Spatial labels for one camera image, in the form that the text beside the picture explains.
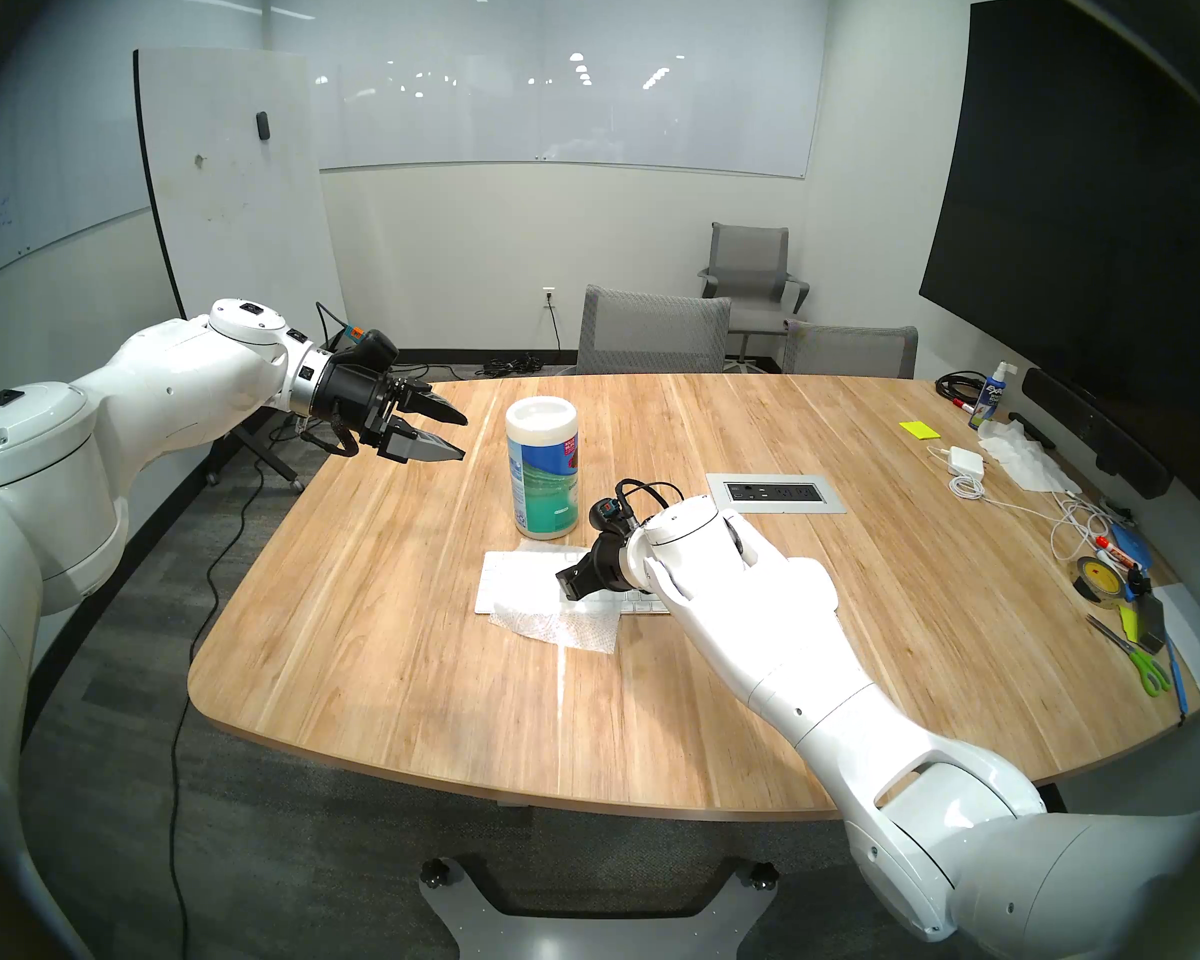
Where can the white disinfecting wipe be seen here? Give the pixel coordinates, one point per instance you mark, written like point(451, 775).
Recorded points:
point(570, 633)

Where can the red and white marker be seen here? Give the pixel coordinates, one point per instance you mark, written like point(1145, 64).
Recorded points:
point(1120, 553)

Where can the disinfecting wipes canister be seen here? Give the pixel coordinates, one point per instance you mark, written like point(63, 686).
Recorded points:
point(545, 478)

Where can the wide grey mesh chair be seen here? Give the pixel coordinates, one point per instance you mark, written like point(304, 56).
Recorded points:
point(650, 333)

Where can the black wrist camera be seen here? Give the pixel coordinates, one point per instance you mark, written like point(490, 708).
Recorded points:
point(372, 348)
point(608, 514)

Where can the scribbled side wall whiteboard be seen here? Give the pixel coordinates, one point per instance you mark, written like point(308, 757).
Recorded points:
point(20, 208)

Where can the yellow sticky note pad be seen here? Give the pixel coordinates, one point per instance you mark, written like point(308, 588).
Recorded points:
point(920, 430)

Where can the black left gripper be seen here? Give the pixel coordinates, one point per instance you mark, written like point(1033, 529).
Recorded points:
point(355, 403)

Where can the silver table outlet panel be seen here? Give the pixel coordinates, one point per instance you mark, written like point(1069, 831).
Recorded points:
point(790, 493)

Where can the black wall display screen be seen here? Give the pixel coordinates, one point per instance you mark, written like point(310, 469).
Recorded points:
point(1080, 218)

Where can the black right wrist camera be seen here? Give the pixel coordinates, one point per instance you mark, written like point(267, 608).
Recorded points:
point(608, 514)

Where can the white power adapter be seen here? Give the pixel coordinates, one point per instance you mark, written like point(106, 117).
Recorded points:
point(965, 460)

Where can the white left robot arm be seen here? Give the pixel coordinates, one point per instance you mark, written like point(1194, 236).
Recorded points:
point(160, 388)

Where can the whiteboard cleaner spray bottle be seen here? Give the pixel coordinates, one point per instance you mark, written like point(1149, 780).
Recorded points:
point(990, 400)

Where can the white slim keyboard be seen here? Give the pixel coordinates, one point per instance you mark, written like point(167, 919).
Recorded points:
point(500, 580)

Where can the grey office chair with armrests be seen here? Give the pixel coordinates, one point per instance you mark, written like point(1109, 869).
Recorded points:
point(750, 258)

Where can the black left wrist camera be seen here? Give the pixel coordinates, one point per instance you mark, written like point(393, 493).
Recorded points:
point(372, 348)

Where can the silver table base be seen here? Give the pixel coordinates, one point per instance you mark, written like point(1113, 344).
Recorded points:
point(600, 923)

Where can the blue pen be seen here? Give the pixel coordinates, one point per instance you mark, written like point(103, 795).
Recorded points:
point(1178, 678)

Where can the black video conference bar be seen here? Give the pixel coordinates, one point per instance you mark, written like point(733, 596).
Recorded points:
point(1100, 433)

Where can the black block eraser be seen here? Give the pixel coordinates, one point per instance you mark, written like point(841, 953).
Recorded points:
point(1150, 623)

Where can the blue plastic item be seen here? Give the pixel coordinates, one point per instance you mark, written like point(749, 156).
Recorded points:
point(1135, 546)

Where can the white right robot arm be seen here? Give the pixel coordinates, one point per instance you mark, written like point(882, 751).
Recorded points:
point(790, 648)

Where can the crumpled white tissue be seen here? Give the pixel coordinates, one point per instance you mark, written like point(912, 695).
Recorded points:
point(1030, 463)

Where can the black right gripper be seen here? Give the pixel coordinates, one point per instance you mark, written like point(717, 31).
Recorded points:
point(610, 566)

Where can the large glass wall whiteboard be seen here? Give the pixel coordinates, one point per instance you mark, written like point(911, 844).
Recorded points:
point(560, 98)

